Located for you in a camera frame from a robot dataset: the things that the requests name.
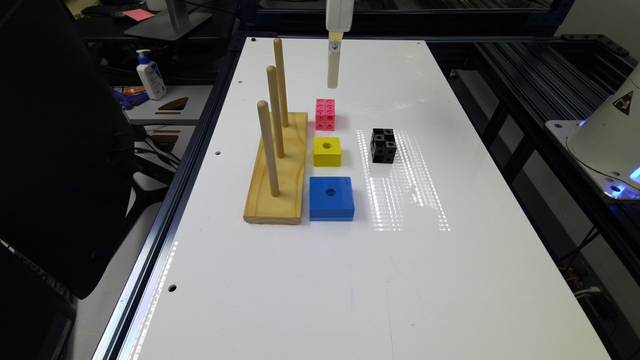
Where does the white lotion pump bottle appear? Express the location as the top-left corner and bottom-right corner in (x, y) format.
(136, 49), (167, 100)

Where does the wooden peg base board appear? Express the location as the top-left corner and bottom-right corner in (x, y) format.
(243, 112), (308, 225)

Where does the black office chair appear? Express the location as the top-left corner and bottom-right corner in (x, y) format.
(1, 0), (136, 299)

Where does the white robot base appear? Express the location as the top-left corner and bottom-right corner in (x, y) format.
(546, 69), (639, 201)

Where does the silver monitor stand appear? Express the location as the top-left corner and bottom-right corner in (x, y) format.
(124, 0), (211, 41)

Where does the pink sticky note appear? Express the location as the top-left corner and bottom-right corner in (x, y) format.
(123, 8), (155, 22)

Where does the yellow block with hole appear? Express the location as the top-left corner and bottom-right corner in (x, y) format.
(313, 137), (341, 167)

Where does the blue block with hole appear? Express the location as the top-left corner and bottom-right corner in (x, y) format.
(309, 177), (355, 221)

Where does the pink cube block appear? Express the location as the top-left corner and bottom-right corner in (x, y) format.
(315, 99), (336, 131)

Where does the middle wooden peg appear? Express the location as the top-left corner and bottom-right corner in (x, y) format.
(266, 65), (284, 158)

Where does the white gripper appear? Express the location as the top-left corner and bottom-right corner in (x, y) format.
(325, 0), (355, 89)

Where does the front wooden peg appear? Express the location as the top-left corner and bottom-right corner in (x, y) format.
(257, 100), (280, 197)

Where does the black cube block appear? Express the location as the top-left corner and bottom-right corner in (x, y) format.
(370, 128), (397, 164)

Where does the wooden peg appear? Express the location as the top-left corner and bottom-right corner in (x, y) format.
(273, 38), (289, 128)
(266, 65), (284, 158)
(257, 100), (280, 197)

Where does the blue glue gun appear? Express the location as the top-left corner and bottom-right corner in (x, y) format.
(114, 87), (149, 110)

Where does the back wooden peg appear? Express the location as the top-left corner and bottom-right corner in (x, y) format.
(273, 38), (289, 128)

